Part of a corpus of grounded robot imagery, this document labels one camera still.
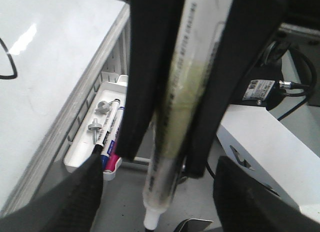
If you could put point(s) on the white whiteboard with aluminium frame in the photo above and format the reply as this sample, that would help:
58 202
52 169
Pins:
45 48

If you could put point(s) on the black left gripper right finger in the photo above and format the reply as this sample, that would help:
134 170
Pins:
249 27

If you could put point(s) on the blue capped marker in tray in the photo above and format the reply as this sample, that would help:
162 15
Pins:
111 138

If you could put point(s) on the white black whiteboard marker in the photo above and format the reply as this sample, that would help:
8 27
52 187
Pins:
200 30

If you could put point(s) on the white metal stand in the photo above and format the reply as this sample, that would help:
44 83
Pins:
270 153

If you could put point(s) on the pink marker in tray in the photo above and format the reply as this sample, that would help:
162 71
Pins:
113 163

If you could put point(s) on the grey plastic clip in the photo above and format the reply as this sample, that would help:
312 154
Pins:
103 107

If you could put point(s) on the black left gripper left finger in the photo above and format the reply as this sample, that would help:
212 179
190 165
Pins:
154 26

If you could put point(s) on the black industrial camera with label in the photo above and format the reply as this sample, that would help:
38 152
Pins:
263 93

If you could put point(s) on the black capped marker in tray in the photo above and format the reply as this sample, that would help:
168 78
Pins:
110 116

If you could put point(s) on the white marker tray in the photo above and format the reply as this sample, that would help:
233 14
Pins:
83 143

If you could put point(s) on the grey screw knob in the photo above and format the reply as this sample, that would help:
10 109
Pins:
94 126

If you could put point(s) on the white pegboard panel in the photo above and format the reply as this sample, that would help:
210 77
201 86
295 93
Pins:
117 63

